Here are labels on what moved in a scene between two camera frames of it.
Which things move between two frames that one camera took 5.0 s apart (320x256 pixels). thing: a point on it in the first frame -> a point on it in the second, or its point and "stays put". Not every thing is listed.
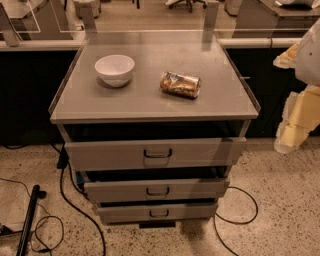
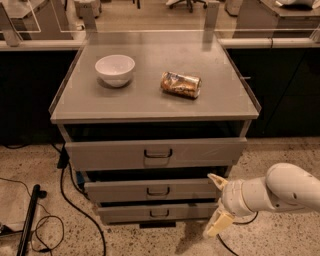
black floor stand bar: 36,193 stays put
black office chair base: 189,4 stays put
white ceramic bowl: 115,69 stays put
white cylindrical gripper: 310,58 -> 232,196
